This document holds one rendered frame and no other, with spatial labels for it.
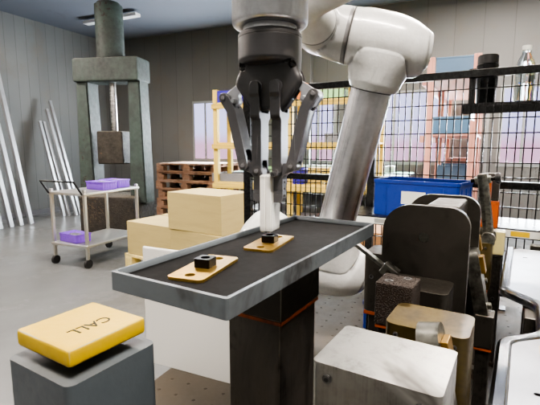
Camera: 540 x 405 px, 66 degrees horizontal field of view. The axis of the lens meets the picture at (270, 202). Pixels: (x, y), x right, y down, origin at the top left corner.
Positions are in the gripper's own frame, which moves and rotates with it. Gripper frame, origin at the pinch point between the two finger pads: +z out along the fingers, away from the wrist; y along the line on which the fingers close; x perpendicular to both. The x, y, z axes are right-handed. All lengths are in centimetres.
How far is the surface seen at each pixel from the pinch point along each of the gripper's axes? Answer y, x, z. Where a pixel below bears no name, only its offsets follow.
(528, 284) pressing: -37, -48, 21
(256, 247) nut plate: 0.2, 3.6, 5.0
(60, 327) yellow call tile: 4.1, 27.8, 5.3
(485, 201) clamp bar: -30, -63, 6
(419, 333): -18.3, 6.2, 11.2
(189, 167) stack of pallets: 389, -575, 32
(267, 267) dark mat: -3.7, 9.6, 5.3
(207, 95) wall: 415, -687, -105
